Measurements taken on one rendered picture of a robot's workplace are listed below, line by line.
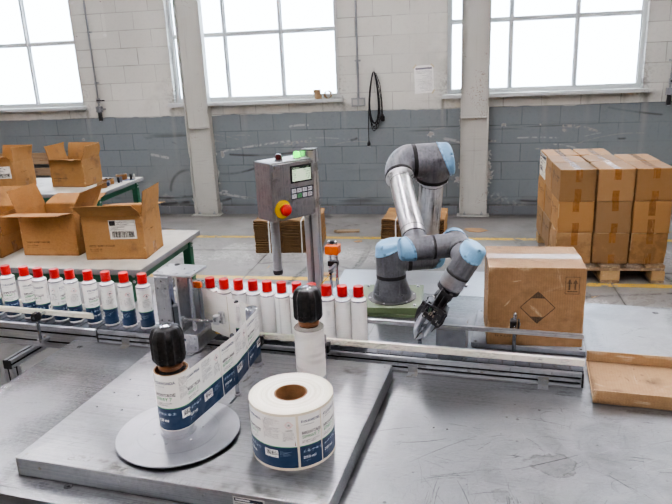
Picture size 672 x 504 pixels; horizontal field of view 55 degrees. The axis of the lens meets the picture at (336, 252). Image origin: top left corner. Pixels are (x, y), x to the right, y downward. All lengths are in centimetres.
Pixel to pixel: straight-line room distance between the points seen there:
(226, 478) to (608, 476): 87
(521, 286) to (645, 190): 335
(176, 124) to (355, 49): 234
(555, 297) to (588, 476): 68
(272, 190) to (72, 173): 430
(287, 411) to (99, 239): 240
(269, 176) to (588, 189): 362
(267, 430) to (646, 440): 95
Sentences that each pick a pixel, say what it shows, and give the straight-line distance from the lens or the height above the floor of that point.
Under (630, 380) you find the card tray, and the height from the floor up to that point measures 83.
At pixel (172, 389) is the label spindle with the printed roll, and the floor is 103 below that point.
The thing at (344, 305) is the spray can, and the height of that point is 103.
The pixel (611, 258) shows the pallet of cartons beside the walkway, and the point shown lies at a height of 19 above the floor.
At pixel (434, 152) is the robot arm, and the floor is 146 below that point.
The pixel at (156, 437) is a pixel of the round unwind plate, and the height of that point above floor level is 89.
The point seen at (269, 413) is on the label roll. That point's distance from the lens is 149.
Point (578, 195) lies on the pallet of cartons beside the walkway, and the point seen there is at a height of 69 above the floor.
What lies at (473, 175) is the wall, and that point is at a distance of 745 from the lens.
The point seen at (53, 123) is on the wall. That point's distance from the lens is 894.
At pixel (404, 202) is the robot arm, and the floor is 133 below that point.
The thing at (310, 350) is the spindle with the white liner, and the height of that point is 101.
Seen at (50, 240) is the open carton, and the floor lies 87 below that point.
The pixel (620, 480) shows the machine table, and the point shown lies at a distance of 169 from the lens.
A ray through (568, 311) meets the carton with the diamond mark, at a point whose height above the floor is 97.
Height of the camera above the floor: 178
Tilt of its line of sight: 17 degrees down
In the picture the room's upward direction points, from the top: 3 degrees counter-clockwise
